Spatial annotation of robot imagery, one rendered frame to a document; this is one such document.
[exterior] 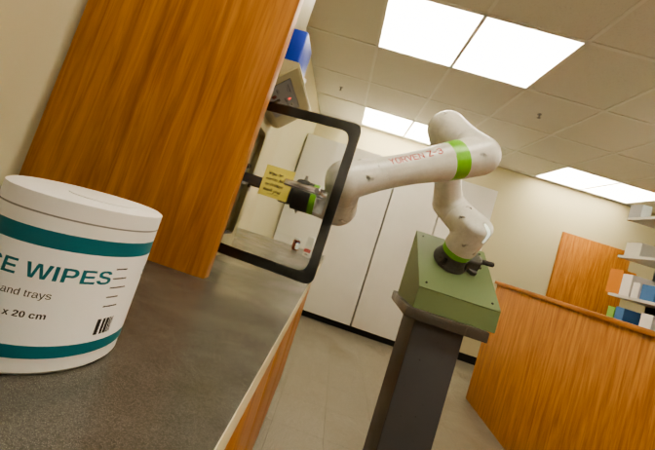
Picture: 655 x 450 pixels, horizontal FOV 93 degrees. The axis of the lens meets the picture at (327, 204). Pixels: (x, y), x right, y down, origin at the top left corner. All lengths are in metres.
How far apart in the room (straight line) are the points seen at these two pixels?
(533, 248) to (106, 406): 4.93
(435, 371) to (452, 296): 0.31
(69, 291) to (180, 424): 0.15
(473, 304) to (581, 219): 4.14
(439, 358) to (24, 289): 1.31
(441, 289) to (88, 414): 1.17
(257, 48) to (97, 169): 0.46
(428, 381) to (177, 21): 1.43
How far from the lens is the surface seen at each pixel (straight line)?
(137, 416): 0.34
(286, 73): 0.87
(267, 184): 0.78
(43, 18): 1.03
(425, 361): 1.43
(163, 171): 0.80
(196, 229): 0.75
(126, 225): 0.34
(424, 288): 1.30
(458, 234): 1.33
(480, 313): 1.40
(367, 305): 3.99
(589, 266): 5.43
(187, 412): 0.35
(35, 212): 0.34
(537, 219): 5.09
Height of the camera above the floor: 1.13
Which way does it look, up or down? 4 degrees up
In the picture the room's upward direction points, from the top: 18 degrees clockwise
